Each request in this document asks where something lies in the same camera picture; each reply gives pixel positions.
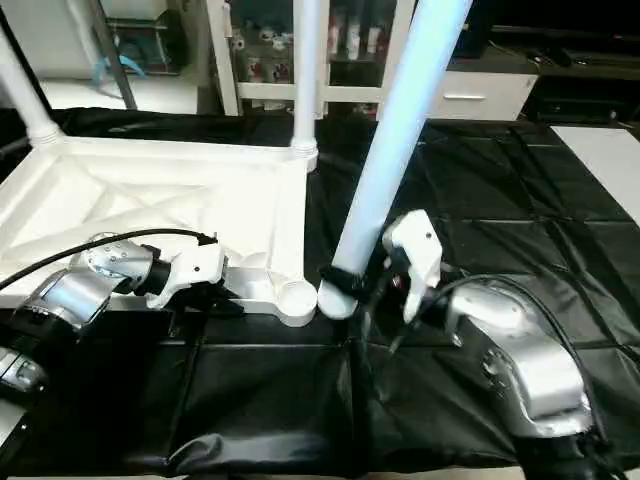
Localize black table mat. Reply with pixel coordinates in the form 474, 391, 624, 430
0, 105, 640, 476

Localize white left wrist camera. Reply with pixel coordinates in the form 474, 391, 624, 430
148, 240, 229, 311

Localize white glass door cabinet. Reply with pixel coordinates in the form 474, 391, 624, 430
208, 0, 421, 117

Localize white drawer unit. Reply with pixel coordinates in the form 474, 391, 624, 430
420, 68, 541, 123

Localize white plastic table top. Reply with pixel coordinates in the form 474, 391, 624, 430
0, 135, 323, 328

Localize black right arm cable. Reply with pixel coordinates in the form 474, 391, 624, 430
385, 272, 603, 443

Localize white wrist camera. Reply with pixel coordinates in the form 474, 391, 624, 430
148, 240, 229, 311
382, 210, 445, 323

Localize white plastic table leg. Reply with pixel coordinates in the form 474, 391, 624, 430
317, 0, 473, 321
292, 0, 325, 169
0, 30, 65, 147

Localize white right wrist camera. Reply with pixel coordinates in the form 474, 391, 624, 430
382, 210, 445, 323

